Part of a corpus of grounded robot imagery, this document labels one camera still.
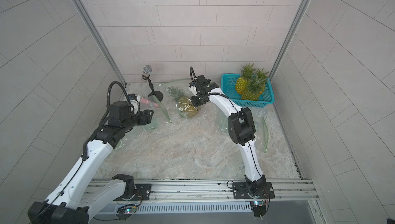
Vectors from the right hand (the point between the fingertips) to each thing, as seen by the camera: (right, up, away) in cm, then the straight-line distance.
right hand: (194, 102), depth 95 cm
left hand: (-21, -3, -18) cm, 28 cm away
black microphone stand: (-27, +5, +13) cm, 30 cm away
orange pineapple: (+43, +17, +3) cm, 46 cm away
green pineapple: (+36, +10, -6) cm, 38 cm away
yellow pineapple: (+32, +18, +1) cm, 37 cm away
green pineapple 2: (-6, -1, -4) cm, 7 cm away
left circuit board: (-28, -46, -29) cm, 61 cm away
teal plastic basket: (+24, +13, +17) cm, 32 cm away
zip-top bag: (-9, +12, +9) cm, 18 cm away
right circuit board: (+31, -46, -27) cm, 62 cm away
